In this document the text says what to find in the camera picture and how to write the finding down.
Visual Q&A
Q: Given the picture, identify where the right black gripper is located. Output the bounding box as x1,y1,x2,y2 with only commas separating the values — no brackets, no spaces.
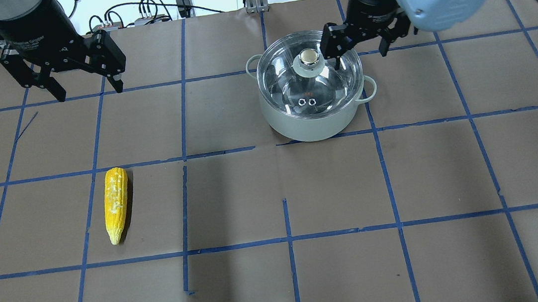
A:
320,0,411,70

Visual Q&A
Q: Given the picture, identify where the black power adapter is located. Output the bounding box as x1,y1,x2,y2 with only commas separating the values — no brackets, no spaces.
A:
176,0,193,18

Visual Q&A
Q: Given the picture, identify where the yellow corn cob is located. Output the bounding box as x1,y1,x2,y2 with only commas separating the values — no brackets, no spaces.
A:
103,167,128,246

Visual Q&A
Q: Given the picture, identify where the glass pot lid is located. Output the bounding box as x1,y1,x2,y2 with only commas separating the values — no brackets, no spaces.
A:
246,30,364,120

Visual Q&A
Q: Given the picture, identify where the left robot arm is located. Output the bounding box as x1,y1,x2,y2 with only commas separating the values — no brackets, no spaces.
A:
0,0,126,102

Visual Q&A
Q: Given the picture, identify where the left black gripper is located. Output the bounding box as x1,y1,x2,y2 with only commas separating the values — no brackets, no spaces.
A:
0,0,126,102

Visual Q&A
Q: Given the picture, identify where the brown paper table cover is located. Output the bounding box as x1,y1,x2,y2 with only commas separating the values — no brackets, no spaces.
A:
0,0,538,302

